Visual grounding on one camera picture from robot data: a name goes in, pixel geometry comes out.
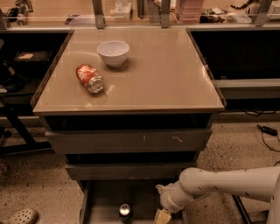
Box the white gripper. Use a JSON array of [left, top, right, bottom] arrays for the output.
[[153, 182, 186, 224]]

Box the green soda can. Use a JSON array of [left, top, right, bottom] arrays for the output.
[[118, 203, 133, 223]]

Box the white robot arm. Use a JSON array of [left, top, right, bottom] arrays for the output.
[[153, 166, 280, 224]]

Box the bottom grey open drawer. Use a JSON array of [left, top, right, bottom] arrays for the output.
[[79, 178, 189, 224]]

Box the top grey drawer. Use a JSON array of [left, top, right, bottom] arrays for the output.
[[45, 129, 212, 154]]

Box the middle grey drawer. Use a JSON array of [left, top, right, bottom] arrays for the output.
[[65, 162, 197, 180]]

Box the grey drawer cabinet with counter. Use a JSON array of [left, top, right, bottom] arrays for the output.
[[30, 26, 228, 224]]

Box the orange crushed soda can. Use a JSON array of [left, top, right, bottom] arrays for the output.
[[76, 64, 104, 95]]

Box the beige perforated clog shoe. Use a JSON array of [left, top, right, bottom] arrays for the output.
[[0, 209, 39, 224]]

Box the black power adapter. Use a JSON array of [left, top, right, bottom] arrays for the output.
[[257, 124, 277, 137]]

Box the white bowl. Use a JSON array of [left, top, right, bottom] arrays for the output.
[[97, 40, 130, 67]]

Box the pink plastic crate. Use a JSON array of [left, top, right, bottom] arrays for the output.
[[175, 0, 204, 24]]

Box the black box with label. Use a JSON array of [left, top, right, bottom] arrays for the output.
[[13, 51, 52, 69]]

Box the black table leg frame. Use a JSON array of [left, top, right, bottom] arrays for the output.
[[0, 102, 52, 155]]

